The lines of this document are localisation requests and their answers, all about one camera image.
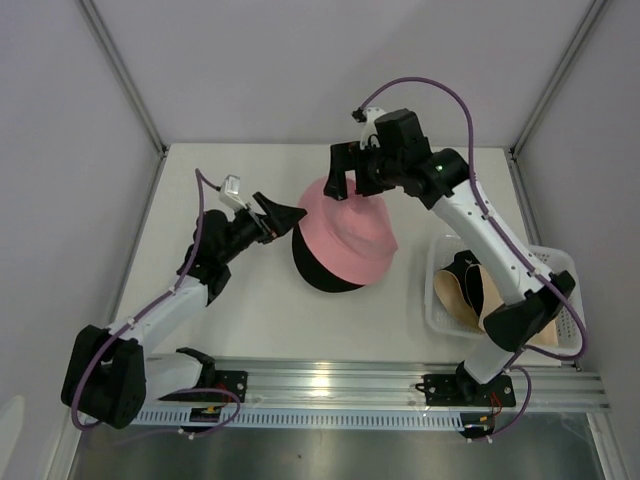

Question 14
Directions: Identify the black smiley bucket hat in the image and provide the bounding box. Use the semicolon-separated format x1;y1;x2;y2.
292;227;362;293

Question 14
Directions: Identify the aluminium mounting rail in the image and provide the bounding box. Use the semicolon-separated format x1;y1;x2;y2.
215;359;610;412

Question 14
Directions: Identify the pink bucket hat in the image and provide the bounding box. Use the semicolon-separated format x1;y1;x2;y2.
298;177;398;286

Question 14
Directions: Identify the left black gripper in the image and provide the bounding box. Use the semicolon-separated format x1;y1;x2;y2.
218;192;305;265

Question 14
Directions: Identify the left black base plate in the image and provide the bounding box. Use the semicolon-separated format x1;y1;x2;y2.
214;370;249;401

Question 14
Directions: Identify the white plastic basket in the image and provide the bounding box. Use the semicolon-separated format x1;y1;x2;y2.
424;234;585;356

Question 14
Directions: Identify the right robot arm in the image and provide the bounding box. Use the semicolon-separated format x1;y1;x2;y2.
324;107;577;404

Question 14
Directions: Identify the left aluminium frame post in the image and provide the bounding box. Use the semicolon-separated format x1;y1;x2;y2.
75;0;167;157

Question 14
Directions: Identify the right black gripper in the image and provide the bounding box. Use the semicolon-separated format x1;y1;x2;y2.
325;139;406;200

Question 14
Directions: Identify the beige bucket hat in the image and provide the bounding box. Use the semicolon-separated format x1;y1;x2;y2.
478;265;558;346

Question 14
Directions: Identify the right aluminium frame post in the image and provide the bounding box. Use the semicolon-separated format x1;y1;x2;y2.
509;0;611;161

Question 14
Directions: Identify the white slotted cable duct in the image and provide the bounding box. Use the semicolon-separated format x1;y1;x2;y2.
133;405;488;432

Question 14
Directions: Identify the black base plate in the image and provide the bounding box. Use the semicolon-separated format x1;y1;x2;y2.
214;370;249;401
414;373;516;407

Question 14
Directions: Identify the aluminium frame post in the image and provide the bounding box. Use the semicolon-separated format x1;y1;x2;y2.
509;0;611;161
75;0;167;157

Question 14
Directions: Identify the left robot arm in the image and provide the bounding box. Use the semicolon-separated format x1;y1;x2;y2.
61;192;307;430

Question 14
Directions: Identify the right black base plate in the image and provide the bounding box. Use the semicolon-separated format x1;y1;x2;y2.
414;373;516;407

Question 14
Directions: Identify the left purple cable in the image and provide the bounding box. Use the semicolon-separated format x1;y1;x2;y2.
69;168;224;431

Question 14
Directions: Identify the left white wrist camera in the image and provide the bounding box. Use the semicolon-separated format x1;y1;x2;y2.
218;174;249;212

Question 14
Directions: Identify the black and beige hat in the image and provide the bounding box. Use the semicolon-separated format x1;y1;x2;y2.
433;250;502;332

